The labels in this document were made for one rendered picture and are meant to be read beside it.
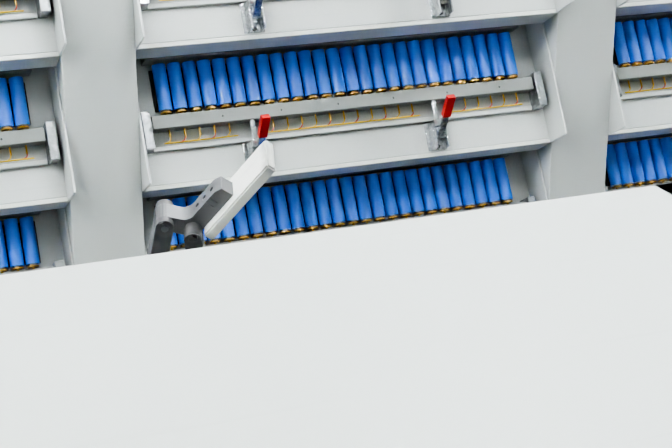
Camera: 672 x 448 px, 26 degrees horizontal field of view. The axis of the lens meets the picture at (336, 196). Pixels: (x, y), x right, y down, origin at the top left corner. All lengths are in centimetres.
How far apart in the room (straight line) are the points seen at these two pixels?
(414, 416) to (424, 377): 2
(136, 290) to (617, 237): 18
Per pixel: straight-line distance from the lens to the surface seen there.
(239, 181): 96
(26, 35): 184
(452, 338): 46
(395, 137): 203
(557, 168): 215
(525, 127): 211
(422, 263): 51
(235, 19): 190
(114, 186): 190
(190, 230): 96
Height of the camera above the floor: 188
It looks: 19 degrees down
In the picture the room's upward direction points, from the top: straight up
